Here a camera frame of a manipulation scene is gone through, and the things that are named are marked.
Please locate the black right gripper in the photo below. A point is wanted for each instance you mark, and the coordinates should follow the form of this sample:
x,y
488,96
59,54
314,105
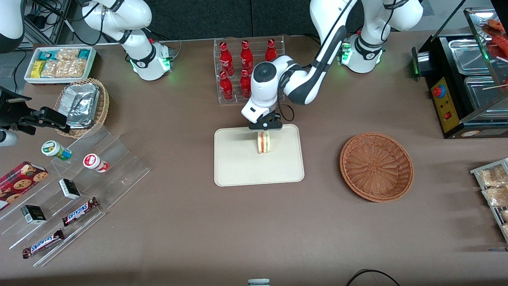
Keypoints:
x,y
12,113

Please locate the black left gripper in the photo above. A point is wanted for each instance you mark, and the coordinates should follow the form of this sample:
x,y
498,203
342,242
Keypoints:
x,y
266,118

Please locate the triangle sandwich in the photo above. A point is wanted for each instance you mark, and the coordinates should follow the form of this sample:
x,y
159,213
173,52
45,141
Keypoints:
x,y
264,143

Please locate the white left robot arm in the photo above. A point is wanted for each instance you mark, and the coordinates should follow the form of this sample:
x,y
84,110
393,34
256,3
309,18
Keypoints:
x,y
333,24

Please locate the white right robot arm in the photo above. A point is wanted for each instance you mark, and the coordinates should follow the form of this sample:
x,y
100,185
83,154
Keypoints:
x,y
139,43

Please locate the grey snack tray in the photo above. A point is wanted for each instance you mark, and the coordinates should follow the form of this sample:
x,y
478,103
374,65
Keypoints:
x,y
59,81

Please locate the cream plastic tray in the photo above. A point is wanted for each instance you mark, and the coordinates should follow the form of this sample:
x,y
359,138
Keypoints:
x,y
246,167

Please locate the small tan wicker basket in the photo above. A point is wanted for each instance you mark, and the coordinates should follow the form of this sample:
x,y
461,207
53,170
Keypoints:
x,y
102,107

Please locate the large brown wicker basket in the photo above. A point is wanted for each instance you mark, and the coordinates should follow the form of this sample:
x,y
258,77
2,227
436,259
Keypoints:
x,y
377,167

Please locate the tray of packaged snacks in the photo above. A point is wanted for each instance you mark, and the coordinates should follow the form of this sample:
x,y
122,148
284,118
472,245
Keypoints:
x,y
495,218

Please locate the green lid white cup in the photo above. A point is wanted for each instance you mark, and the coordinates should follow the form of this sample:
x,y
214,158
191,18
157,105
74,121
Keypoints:
x,y
55,150

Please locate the silver foil pack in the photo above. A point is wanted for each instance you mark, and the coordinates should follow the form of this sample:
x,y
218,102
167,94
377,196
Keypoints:
x,y
83,91
79,115

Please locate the red cola bottle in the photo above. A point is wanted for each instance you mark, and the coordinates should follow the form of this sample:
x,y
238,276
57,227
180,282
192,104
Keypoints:
x,y
271,51
246,57
245,84
226,87
226,59

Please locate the yellow snack packet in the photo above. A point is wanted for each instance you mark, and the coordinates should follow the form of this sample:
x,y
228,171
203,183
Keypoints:
x,y
37,69

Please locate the clear cracker packet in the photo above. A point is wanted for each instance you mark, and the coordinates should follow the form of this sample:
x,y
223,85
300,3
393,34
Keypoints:
x,y
505,229
68,54
72,68
505,215
498,196
50,68
492,176

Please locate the red lid white cup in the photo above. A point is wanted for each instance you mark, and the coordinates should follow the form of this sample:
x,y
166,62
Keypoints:
x,y
94,163

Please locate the teal snack packet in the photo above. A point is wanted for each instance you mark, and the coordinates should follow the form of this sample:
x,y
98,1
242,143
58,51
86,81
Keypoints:
x,y
47,55
83,54

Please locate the red cookie box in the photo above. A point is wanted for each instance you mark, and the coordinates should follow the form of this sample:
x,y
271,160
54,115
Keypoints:
x,y
22,182

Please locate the small black box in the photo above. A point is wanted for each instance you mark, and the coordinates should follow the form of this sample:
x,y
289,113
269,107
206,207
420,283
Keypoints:
x,y
69,189
33,215

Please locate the clear acrylic bottle rack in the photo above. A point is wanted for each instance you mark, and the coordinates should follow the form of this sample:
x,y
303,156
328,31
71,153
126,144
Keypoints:
x,y
258,43

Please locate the clear acrylic stepped display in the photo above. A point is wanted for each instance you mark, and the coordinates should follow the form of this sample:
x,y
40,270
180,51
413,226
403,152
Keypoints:
x,y
119,171

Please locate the snickers chocolate bar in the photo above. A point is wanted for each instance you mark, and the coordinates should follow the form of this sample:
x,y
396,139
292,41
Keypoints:
x,y
43,244
79,211

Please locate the white grey cap object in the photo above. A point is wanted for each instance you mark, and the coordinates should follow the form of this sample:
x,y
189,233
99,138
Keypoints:
x,y
258,282

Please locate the red blue warmer knob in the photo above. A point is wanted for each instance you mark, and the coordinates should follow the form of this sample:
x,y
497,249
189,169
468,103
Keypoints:
x,y
438,91

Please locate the black food warmer yellow panel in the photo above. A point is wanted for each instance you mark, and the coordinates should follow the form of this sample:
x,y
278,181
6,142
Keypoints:
x,y
446,103

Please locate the steel warmer pan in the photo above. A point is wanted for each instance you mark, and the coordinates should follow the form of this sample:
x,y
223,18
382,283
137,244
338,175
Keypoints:
x,y
482,93
468,55

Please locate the glass warmer cover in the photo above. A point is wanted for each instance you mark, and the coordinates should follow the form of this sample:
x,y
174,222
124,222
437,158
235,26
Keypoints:
x,y
482,107

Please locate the thin wooden skewer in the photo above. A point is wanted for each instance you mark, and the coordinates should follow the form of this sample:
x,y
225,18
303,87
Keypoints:
x,y
496,86

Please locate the red sausage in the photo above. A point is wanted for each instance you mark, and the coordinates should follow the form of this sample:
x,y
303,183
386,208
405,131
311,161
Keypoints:
x,y
502,47
497,25

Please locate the aluminium frame strut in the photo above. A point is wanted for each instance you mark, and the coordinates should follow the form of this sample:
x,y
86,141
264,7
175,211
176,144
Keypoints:
x,y
63,16

